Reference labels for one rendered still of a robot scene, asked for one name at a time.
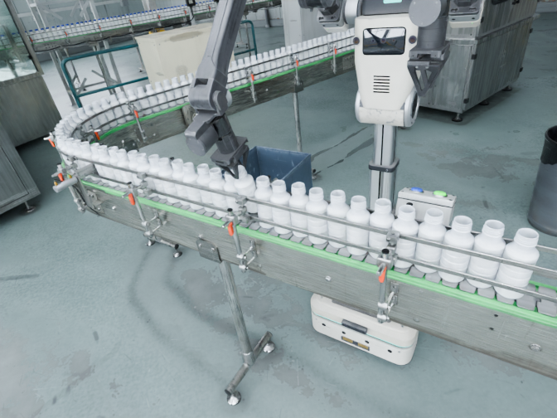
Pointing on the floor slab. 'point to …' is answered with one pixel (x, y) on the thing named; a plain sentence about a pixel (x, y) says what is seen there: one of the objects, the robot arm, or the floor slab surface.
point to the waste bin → (545, 188)
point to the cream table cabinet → (174, 52)
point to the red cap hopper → (60, 51)
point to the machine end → (482, 57)
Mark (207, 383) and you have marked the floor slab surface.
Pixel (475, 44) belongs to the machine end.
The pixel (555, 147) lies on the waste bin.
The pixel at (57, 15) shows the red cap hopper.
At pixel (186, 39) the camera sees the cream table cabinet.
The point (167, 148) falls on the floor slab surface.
